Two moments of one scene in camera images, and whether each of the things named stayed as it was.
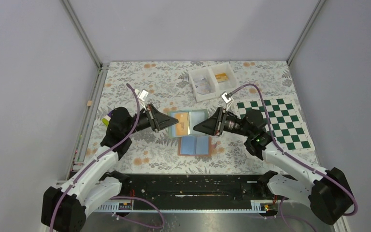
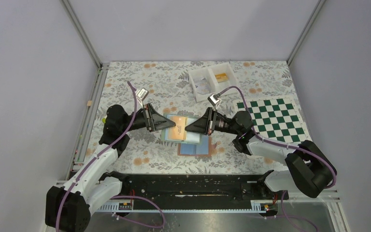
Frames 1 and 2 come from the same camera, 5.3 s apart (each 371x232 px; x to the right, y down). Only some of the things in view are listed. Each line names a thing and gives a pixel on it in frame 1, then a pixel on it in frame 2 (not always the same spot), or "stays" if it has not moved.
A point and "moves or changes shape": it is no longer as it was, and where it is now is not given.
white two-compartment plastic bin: [212, 82] stays
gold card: [182, 127] moves or changes shape
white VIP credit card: [202, 86] stays
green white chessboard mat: [287, 125] stays
